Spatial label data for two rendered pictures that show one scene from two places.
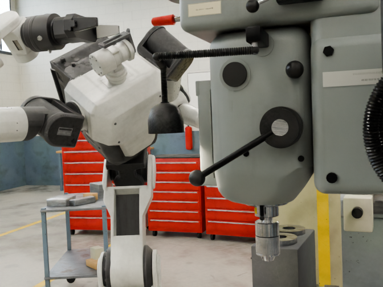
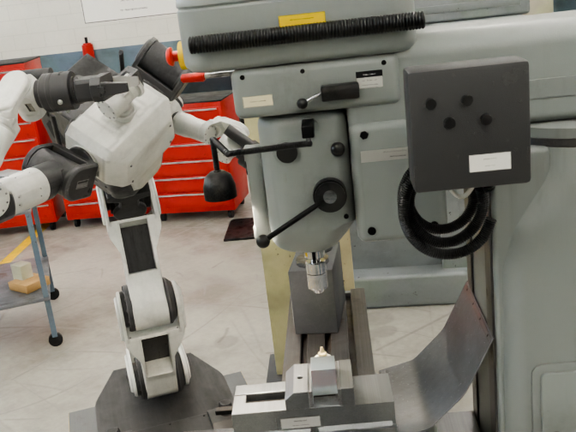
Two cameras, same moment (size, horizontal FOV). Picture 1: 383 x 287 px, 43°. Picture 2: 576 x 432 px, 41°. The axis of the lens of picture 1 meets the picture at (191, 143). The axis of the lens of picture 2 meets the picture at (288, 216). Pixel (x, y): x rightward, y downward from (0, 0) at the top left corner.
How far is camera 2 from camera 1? 84 cm
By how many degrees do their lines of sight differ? 20
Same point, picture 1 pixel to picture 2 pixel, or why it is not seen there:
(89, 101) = (102, 147)
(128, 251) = (148, 288)
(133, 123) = (145, 159)
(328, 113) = (366, 182)
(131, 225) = (143, 258)
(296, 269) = (332, 287)
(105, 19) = not seen: outside the picture
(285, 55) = (327, 135)
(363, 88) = (392, 162)
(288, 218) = not seen: hidden behind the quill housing
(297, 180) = (342, 231)
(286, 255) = not seen: hidden behind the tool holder
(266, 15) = (312, 106)
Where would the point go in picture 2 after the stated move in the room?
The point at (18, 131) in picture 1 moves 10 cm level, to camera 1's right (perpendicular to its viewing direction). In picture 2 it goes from (42, 195) to (85, 189)
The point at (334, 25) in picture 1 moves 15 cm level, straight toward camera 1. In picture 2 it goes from (366, 112) to (374, 127)
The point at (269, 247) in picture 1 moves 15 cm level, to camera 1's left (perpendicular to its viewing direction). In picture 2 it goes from (321, 283) to (257, 297)
